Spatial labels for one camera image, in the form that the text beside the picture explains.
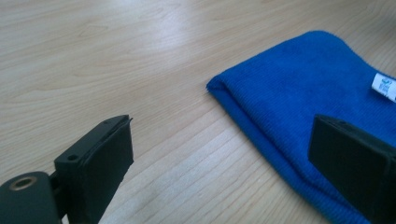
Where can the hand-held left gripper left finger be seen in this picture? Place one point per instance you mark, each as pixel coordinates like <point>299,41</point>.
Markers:
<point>99,165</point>

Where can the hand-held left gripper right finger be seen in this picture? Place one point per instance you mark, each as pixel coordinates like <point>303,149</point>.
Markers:
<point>358,168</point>

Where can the blue cloth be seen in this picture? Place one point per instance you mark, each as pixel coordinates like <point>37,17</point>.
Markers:
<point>295,81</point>

